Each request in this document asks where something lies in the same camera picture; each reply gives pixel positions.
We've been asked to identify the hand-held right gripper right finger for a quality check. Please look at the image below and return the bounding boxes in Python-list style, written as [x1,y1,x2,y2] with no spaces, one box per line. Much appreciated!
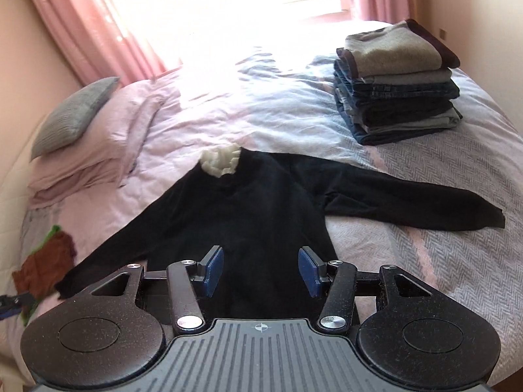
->
[298,246,447,332]

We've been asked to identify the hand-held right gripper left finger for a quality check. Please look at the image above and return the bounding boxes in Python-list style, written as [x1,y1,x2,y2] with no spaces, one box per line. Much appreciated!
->
[76,245,225,332]

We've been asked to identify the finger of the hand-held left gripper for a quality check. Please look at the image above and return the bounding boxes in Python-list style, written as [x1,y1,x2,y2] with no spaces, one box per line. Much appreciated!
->
[0,291,34,320]

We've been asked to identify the black sweater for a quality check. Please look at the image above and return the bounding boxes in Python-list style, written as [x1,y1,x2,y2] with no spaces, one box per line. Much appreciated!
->
[55,145,506,323]

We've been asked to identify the brown garment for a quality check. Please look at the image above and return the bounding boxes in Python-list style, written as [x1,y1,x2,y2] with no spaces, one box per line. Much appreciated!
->
[11,229,76,297]

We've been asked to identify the folded pink quilt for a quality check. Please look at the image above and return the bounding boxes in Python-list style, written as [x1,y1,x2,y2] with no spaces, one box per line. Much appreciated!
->
[26,90,172,210]

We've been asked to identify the bed with pink cover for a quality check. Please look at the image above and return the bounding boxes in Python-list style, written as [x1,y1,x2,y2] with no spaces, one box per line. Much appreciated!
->
[0,20,523,376]

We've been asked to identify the pink pillow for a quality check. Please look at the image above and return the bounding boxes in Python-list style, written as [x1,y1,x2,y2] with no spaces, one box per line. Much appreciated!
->
[39,79,177,185]

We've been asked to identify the folded grey-blue pants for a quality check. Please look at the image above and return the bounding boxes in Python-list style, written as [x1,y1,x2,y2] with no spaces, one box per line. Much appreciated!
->
[347,106,464,146]

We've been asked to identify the folded dark jeans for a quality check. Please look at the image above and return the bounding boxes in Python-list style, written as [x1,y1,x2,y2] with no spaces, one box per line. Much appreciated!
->
[336,90,459,128]

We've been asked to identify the grey pillow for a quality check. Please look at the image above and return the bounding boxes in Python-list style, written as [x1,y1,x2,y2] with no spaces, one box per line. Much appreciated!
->
[30,77,120,160]

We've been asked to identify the folded blue jeans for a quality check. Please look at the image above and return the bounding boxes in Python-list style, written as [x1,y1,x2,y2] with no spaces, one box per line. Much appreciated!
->
[334,71,461,101]

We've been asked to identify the folded grey garment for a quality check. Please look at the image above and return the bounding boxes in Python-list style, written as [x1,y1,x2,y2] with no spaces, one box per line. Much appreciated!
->
[357,67,452,87]

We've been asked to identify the folded grey dark-trimmed sweater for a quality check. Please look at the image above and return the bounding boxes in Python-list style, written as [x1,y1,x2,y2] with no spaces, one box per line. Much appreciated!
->
[344,19,461,79]

